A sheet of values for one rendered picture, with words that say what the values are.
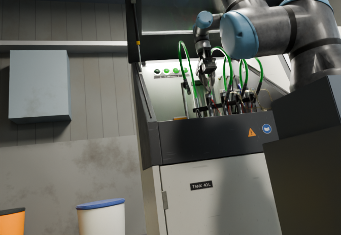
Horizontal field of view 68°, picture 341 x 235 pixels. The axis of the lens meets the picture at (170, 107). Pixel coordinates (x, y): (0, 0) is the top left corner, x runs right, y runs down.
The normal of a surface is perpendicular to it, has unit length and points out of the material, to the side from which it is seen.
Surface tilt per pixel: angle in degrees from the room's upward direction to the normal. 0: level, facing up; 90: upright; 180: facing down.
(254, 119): 90
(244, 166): 90
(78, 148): 90
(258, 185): 90
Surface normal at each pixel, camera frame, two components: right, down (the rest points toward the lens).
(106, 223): 0.42, -0.22
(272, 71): 0.12, -0.49
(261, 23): 0.02, -0.14
